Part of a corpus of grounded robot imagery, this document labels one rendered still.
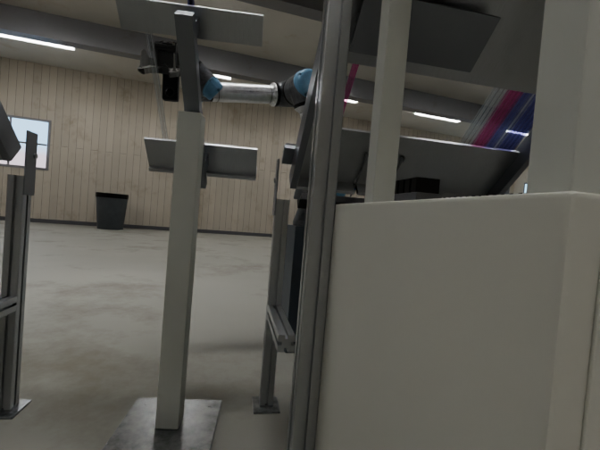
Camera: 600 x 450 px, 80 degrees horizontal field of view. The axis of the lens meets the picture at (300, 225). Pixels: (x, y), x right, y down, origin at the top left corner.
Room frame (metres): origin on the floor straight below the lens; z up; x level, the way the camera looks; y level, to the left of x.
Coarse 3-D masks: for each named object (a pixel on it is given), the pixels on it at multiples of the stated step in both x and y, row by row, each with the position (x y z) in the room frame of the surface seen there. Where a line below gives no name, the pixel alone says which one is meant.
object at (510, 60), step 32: (416, 0) 0.72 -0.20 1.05; (448, 0) 0.76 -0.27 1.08; (480, 0) 0.77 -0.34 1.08; (512, 0) 0.77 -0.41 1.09; (544, 0) 0.78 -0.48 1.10; (352, 32) 0.80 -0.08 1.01; (416, 32) 0.77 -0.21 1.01; (448, 32) 0.77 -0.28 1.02; (480, 32) 0.78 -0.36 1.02; (512, 32) 0.82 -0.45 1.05; (416, 64) 0.86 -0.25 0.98; (448, 64) 0.83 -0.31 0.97; (480, 64) 0.87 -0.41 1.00; (512, 64) 0.88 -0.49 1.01
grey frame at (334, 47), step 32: (352, 0) 0.58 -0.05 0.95; (320, 64) 0.59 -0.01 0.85; (320, 96) 0.57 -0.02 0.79; (320, 128) 0.57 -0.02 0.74; (320, 160) 0.57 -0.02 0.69; (320, 192) 0.57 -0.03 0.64; (320, 224) 0.58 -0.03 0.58; (320, 256) 0.58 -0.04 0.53; (320, 288) 0.57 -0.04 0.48; (320, 320) 0.57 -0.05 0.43; (320, 352) 0.57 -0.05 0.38; (288, 448) 0.59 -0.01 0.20
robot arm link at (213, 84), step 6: (204, 66) 1.22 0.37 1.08; (204, 72) 1.21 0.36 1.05; (210, 72) 1.23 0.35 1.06; (204, 78) 1.22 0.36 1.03; (210, 78) 1.22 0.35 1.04; (216, 78) 1.25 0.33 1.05; (204, 84) 1.22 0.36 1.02; (210, 84) 1.23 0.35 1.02; (216, 84) 1.24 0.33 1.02; (204, 90) 1.23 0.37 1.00; (210, 90) 1.23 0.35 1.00; (216, 90) 1.24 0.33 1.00; (204, 96) 1.32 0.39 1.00; (210, 96) 1.25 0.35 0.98
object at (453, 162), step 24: (360, 144) 1.03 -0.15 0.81; (408, 144) 1.04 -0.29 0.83; (432, 144) 1.04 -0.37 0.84; (456, 144) 1.05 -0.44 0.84; (360, 168) 1.09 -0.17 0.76; (408, 168) 1.11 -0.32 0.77; (432, 168) 1.11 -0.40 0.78; (456, 168) 1.12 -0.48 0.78; (480, 168) 1.13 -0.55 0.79; (504, 168) 1.13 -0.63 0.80; (456, 192) 1.20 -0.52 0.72; (480, 192) 1.21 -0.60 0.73
